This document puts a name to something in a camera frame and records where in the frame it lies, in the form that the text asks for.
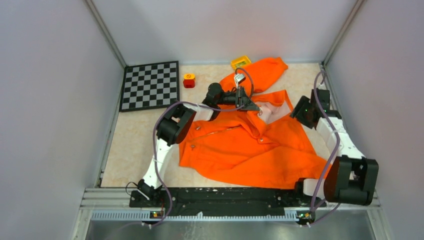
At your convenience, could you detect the orange jacket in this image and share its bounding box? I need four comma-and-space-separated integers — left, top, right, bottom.
178, 57, 327, 190

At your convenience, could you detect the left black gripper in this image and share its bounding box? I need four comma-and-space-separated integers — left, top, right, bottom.
216, 86, 259, 112

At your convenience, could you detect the yellow toy crate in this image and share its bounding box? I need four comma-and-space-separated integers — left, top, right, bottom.
230, 55, 252, 70

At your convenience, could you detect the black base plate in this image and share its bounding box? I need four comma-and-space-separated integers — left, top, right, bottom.
129, 187, 312, 217

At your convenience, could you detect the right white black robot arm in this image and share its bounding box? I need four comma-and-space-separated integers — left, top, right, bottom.
290, 88, 379, 206

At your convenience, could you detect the aluminium frame rail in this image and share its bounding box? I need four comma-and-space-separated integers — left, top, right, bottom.
71, 187, 385, 240

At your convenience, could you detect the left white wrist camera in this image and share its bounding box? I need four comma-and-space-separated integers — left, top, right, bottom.
233, 73, 246, 89

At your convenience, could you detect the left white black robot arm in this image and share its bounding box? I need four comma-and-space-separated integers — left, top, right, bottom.
137, 83, 261, 207

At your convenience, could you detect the black and white chessboard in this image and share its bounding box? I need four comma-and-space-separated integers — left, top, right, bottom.
119, 61, 180, 112

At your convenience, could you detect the red and yellow block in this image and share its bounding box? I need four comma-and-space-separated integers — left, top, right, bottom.
183, 73, 196, 89

